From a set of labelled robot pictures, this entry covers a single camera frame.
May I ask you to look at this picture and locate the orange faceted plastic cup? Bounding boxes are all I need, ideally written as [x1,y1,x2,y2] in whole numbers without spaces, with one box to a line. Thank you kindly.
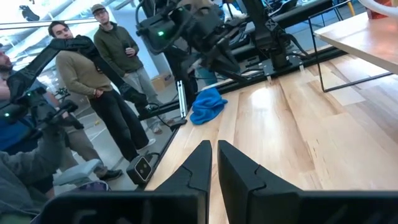
[366,4,394,20]

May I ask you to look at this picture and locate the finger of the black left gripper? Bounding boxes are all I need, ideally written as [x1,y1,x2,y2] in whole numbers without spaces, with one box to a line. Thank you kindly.
[214,46,248,83]

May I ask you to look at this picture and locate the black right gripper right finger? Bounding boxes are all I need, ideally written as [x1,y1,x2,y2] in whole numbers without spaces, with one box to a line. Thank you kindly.
[217,139,301,224]

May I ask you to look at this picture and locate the wooden shelf black metal legs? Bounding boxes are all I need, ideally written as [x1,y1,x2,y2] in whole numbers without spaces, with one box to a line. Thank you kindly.
[307,0,398,93]

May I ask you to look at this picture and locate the blue cloth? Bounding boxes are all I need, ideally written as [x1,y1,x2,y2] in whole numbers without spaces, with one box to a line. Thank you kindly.
[189,87,228,126]

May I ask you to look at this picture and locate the black table-level camera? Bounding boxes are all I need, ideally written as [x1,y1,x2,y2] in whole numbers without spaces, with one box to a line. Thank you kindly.
[126,154,154,187]

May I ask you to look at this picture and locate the cardboard box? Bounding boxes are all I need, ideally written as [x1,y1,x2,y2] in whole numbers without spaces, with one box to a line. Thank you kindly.
[150,73,175,93]

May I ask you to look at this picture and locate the silver metal post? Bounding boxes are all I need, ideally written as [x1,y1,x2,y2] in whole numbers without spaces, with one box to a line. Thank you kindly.
[176,80,189,119]

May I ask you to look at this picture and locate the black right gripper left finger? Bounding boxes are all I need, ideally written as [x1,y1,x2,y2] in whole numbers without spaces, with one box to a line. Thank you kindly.
[154,139,213,194]

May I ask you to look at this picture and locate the person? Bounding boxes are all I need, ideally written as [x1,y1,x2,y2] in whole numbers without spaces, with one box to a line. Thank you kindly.
[48,21,157,162]
[0,124,68,218]
[90,3,170,135]
[0,49,124,183]

